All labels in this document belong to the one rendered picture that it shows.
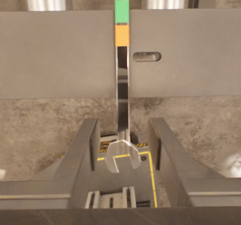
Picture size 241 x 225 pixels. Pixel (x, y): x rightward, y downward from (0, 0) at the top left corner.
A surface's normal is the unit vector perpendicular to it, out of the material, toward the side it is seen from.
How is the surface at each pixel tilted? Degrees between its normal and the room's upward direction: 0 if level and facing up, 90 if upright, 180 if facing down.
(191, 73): 0
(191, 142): 0
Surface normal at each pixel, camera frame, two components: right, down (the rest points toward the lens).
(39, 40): 0.00, 0.29
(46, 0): 0.25, 0.28
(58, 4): 0.60, 0.22
